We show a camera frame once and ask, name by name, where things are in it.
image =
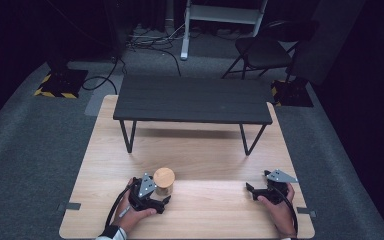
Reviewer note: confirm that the black yellow striped base plate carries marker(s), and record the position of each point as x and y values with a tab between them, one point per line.
291	93
63	83

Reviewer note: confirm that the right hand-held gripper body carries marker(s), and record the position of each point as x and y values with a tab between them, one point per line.
276	190

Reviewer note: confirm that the white metal stand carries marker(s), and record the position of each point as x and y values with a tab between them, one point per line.
220	15

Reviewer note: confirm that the grey tape tab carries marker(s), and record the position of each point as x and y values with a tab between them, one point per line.
306	212
73	206

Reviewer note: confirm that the person's right hand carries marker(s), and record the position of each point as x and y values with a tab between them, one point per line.
280	215

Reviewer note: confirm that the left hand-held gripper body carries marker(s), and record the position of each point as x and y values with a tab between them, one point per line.
142	196

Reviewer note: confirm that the black low shelf table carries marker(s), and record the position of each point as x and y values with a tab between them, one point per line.
193	98

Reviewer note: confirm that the glass jar with wooden lid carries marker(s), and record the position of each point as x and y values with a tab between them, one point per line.
164	180

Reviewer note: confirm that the black folding chair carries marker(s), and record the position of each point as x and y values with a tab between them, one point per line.
266	51

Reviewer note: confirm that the person's left hand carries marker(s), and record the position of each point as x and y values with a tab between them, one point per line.
131	216

